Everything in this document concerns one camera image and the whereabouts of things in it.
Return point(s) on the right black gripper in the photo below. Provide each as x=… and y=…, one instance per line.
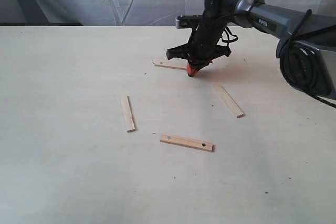
x=202, y=46

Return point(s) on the wooden strip with holes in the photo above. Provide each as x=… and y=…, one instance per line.
x=187, y=142
x=169, y=66

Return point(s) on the plain wooden strip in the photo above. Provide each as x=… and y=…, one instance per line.
x=127, y=114
x=229, y=102

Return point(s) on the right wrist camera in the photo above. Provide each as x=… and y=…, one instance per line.
x=187, y=21

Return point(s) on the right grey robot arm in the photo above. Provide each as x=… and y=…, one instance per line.
x=306, y=47

